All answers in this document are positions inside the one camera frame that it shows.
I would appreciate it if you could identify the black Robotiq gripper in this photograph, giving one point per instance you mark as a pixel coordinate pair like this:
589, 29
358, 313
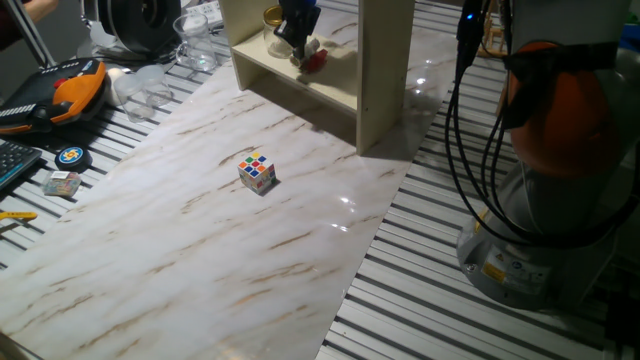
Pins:
300, 12

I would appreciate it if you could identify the multicoloured Rubik's cube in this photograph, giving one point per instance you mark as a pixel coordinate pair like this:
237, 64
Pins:
257, 173

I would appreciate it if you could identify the forearm in dark red sleeve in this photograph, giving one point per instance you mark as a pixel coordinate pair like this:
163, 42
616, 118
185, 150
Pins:
10, 30

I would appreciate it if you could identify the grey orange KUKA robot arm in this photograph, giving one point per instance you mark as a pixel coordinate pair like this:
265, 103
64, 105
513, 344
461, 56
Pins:
565, 200

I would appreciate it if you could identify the cream wooden shelf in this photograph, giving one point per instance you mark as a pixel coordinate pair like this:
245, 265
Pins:
382, 75

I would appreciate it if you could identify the operator bare hand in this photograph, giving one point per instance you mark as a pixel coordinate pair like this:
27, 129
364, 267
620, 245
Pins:
42, 7

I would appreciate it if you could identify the glass jar gold lid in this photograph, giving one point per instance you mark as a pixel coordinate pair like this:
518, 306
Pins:
272, 40

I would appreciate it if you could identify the white power strip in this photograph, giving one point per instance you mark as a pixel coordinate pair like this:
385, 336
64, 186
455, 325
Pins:
205, 12

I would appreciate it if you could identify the clear glass beaker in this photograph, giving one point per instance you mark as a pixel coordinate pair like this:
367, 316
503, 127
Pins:
196, 42

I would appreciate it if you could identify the clear plastic cup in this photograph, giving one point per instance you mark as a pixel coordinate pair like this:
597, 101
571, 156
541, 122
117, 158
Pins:
132, 97
157, 85

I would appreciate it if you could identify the black filament spool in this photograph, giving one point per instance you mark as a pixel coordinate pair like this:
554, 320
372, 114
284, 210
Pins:
140, 22

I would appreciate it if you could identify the white ball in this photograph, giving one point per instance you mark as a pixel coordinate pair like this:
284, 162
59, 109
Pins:
113, 80

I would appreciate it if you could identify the wooden slat rack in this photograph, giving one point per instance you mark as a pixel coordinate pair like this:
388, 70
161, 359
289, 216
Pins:
492, 37

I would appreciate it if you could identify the silver metal stand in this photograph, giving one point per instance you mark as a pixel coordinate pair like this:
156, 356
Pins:
92, 40

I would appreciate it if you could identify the marble patterned mat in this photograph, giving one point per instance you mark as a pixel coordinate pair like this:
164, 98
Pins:
200, 240

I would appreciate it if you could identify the orange black teach pendant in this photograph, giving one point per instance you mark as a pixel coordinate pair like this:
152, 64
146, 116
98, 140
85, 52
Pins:
75, 95

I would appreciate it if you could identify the round black puck blue logo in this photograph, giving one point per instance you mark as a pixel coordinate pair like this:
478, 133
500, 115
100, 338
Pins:
73, 158

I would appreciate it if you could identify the aluminium profile pole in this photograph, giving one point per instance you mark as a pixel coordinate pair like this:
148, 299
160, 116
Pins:
32, 35

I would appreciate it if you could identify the clear box coloured clips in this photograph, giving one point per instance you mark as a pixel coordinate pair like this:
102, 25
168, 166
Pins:
61, 184

